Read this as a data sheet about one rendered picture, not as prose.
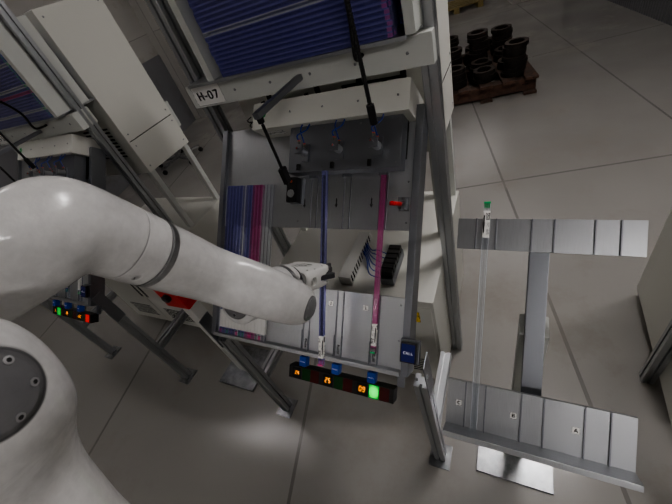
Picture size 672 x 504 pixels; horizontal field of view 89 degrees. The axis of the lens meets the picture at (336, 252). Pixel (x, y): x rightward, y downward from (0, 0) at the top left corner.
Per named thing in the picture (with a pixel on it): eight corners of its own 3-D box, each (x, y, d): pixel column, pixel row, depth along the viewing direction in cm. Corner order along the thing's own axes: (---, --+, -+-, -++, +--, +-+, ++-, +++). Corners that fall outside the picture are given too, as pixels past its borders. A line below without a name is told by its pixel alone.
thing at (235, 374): (253, 392, 181) (164, 301, 131) (219, 382, 192) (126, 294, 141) (274, 352, 196) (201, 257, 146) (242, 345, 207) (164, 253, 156)
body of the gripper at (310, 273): (305, 268, 71) (330, 259, 80) (265, 264, 75) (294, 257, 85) (306, 303, 72) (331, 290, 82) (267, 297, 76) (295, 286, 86)
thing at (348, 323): (404, 367, 92) (400, 370, 89) (223, 329, 122) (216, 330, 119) (408, 297, 92) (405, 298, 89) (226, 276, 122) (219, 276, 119)
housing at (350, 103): (421, 129, 95) (408, 109, 83) (279, 144, 117) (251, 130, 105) (423, 100, 95) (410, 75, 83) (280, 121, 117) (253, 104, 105)
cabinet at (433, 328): (446, 388, 154) (433, 304, 114) (313, 357, 186) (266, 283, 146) (464, 280, 194) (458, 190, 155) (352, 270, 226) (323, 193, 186)
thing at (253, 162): (414, 232, 94) (409, 230, 90) (234, 226, 124) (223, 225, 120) (421, 113, 94) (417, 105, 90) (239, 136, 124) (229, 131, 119)
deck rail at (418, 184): (413, 370, 94) (407, 377, 88) (406, 369, 95) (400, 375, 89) (429, 112, 94) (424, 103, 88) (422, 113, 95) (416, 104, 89)
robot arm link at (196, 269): (227, 234, 39) (327, 289, 66) (137, 212, 46) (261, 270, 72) (196, 310, 37) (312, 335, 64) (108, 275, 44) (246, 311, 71)
